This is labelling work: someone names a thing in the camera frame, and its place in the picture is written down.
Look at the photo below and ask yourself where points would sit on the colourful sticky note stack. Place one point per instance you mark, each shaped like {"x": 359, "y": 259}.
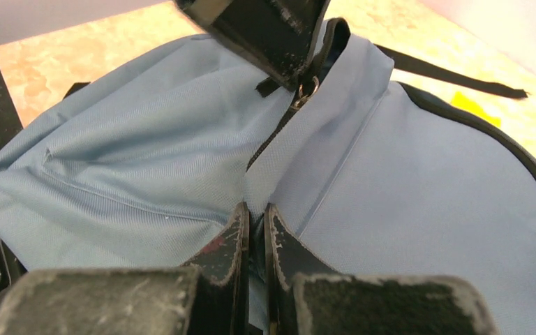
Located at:
{"x": 463, "y": 102}

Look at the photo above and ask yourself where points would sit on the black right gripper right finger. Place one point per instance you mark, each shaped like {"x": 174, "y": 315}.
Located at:
{"x": 285, "y": 256}

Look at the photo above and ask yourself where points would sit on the blue grey student backpack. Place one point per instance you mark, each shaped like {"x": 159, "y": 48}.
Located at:
{"x": 142, "y": 167}

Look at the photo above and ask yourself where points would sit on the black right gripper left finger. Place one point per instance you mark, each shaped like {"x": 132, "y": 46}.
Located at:
{"x": 222, "y": 295}

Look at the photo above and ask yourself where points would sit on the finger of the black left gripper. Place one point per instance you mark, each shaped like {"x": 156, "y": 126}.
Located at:
{"x": 278, "y": 37}

